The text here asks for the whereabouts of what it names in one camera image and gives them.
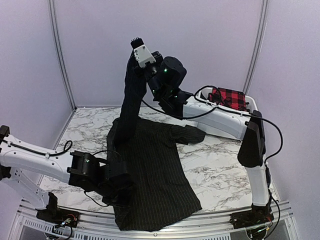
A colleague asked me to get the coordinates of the white plastic bin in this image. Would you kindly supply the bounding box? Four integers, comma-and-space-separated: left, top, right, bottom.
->
193, 85, 253, 117

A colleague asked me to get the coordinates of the red black plaid shirt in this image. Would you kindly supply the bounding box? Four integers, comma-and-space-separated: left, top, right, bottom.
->
207, 87, 247, 111

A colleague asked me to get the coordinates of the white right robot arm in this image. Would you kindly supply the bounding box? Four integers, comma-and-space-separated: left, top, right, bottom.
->
133, 48, 272, 224

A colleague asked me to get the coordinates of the right aluminium corner post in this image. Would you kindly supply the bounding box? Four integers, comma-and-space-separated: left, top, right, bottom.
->
242, 0, 270, 95

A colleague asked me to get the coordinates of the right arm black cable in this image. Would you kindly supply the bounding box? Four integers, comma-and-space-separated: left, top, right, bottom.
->
141, 85, 285, 233

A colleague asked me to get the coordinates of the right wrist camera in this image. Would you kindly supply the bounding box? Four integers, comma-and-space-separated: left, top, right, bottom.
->
130, 37, 156, 69

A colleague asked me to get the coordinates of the aluminium front frame rail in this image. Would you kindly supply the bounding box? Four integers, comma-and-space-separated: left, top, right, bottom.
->
9, 199, 301, 240

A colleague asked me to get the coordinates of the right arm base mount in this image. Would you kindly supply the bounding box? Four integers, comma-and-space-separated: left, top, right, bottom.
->
229, 201, 275, 229

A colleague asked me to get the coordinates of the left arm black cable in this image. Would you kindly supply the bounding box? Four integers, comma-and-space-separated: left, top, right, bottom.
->
4, 139, 111, 208

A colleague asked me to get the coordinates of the aluminium corner post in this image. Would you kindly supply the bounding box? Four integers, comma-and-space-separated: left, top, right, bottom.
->
242, 0, 270, 95
48, 0, 77, 112

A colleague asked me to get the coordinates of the left aluminium corner post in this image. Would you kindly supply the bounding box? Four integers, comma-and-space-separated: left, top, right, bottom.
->
48, 0, 77, 112

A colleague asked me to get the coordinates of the black pinstriped long sleeve shirt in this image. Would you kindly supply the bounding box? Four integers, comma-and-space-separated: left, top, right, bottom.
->
106, 56, 206, 232

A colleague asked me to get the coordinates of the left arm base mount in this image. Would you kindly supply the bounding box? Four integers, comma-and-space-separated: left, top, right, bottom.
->
36, 204, 80, 228

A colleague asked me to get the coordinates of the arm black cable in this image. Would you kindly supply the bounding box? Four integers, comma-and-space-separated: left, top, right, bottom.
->
4, 139, 111, 208
141, 85, 285, 233

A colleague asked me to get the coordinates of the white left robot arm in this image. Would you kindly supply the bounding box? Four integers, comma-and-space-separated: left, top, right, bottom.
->
0, 125, 137, 223

